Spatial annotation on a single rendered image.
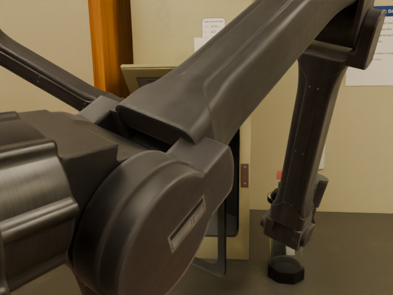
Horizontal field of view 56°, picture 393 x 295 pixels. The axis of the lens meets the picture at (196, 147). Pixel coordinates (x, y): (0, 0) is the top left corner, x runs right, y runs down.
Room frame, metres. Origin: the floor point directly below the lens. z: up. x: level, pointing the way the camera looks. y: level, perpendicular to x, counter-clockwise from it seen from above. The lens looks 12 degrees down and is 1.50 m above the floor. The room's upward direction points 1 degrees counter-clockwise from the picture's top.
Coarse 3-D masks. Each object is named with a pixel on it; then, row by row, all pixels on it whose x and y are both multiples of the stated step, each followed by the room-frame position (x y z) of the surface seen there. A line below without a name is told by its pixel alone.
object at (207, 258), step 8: (224, 200) 0.82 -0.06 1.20; (224, 208) 0.82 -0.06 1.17; (216, 216) 0.84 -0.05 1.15; (224, 216) 0.82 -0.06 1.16; (216, 224) 0.83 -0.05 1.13; (224, 224) 0.82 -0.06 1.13; (208, 232) 0.85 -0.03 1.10; (216, 232) 0.84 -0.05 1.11; (224, 232) 0.82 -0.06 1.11; (208, 240) 0.85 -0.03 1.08; (216, 240) 0.84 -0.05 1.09; (224, 240) 0.82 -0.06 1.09; (200, 248) 0.87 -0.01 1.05; (208, 248) 0.85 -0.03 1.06; (216, 248) 0.84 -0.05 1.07; (224, 248) 0.82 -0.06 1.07; (200, 256) 0.87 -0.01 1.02; (208, 256) 0.85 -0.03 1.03; (216, 256) 0.84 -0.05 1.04; (224, 256) 0.82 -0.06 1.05; (192, 264) 0.89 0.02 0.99; (200, 264) 0.87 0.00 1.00; (208, 264) 0.85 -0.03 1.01; (216, 264) 0.84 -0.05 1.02; (224, 264) 0.82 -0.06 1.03; (216, 272) 0.84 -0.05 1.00; (224, 272) 0.82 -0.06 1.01
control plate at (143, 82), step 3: (138, 78) 0.94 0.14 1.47; (141, 78) 0.94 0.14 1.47; (144, 78) 0.94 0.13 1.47; (147, 78) 0.94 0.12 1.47; (150, 78) 0.94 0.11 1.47; (153, 78) 0.94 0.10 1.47; (156, 78) 0.94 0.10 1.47; (159, 78) 0.94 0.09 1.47; (138, 81) 0.95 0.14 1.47; (141, 81) 0.95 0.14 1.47; (144, 81) 0.95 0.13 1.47; (147, 81) 0.95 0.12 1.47; (150, 81) 0.95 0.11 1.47; (153, 81) 0.95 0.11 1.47; (141, 84) 0.96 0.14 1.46; (144, 84) 0.96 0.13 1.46
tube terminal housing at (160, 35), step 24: (144, 0) 1.03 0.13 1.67; (168, 0) 1.03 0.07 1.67; (192, 0) 1.02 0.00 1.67; (216, 0) 1.01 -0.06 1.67; (240, 0) 1.00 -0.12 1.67; (144, 24) 1.03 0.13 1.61; (168, 24) 1.03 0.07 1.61; (192, 24) 1.02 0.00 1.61; (144, 48) 1.03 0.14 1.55; (168, 48) 1.03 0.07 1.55; (192, 48) 1.02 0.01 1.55; (240, 144) 1.00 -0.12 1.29; (240, 168) 1.00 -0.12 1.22; (240, 192) 1.00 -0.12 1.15; (240, 216) 1.00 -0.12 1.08; (240, 240) 1.00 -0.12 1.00
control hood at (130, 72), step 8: (128, 64) 0.92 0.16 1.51; (136, 64) 0.92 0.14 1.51; (144, 64) 0.92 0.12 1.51; (152, 64) 0.92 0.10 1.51; (160, 64) 0.92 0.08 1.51; (168, 64) 0.91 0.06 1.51; (176, 64) 0.91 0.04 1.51; (128, 72) 0.93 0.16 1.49; (136, 72) 0.93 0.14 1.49; (144, 72) 0.93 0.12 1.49; (152, 72) 0.92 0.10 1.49; (160, 72) 0.92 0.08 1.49; (168, 72) 0.92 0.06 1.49; (128, 80) 0.95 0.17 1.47; (136, 80) 0.95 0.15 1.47; (128, 88) 0.98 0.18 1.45; (136, 88) 0.97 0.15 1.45
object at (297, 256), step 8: (272, 200) 0.90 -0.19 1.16; (272, 240) 0.90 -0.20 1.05; (272, 248) 0.90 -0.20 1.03; (280, 248) 0.88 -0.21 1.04; (288, 248) 0.87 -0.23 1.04; (272, 256) 0.90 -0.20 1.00; (280, 256) 0.88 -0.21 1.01; (288, 256) 0.87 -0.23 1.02; (296, 256) 0.88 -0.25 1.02; (272, 264) 0.90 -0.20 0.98; (280, 264) 0.88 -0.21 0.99; (288, 264) 0.87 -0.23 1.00; (296, 264) 0.88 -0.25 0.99; (288, 272) 0.87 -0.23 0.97; (296, 272) 0.88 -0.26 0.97
